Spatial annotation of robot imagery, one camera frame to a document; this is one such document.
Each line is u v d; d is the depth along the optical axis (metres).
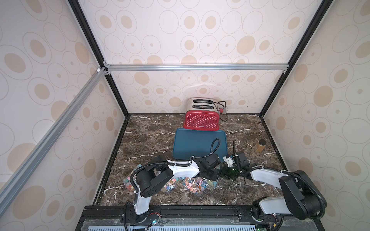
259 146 0.92
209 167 0.69
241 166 0.71
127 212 0.74
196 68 0.92
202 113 0.97
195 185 0.81
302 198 0.43
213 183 0.83
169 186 0.81
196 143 1.03
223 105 1.03
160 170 0.52
